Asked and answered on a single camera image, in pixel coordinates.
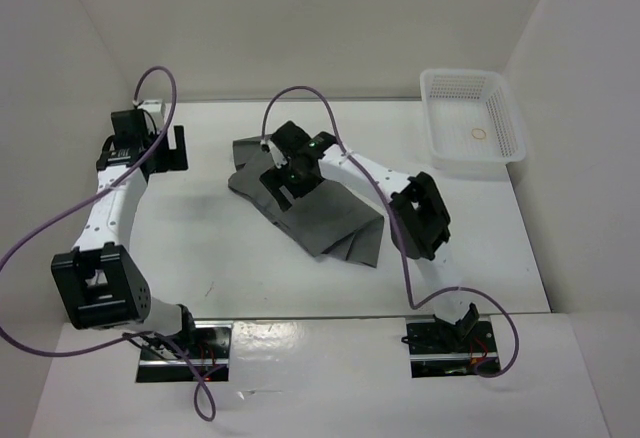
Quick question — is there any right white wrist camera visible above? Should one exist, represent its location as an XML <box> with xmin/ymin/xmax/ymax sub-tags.
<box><xmin>260</xmin><ymin>139</ymin><xmax>288</xmax><ymax>169</ymax></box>

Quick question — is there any grey pleated skirt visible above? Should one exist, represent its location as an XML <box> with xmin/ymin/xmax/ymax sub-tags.
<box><xmin>228</xmin><ymin>137</ymin><xmax>384</xmax><ymax>268</ymax></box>

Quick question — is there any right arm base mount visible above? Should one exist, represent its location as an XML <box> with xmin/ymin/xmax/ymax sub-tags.
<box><xmin>400</xmin><ymin>318</ymin><xmax>502</xmax><ymax>378</ymax></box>

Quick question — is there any white plastic basket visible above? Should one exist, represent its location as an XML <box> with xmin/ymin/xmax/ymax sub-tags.
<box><xmin>420</xmin><ymin>68</ymin><xmax>526</xmax><ymax>170</ymax></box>

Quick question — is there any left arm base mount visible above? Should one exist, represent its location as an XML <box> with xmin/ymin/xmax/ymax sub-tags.
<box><xmin>135</xmin><ymin>320</ymin><xmax>233</xmax><ymax>384</ymax></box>

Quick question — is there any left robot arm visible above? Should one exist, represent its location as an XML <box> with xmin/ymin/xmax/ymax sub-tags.
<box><xmin>51</xmin><ymin>100</ymin><xmax>199</xmax><ymax>358</ymax></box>

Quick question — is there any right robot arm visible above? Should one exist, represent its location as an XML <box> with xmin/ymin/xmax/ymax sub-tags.
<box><xmin>260</xmin><ymin>121</ymin><xmax>461</xmax><ymax>310</ymax></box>

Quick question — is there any orange rubber band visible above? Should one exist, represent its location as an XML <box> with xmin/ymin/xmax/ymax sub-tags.
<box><xmin>471</xmin><ymin>128</ymin><xmax>487</xmax><ymax>140</ymax></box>

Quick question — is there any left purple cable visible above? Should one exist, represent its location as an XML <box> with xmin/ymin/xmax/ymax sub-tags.
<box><xmin>0</xmin><ymin>65</ymin><xmax>227</xmax><ymax>420</ymax></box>

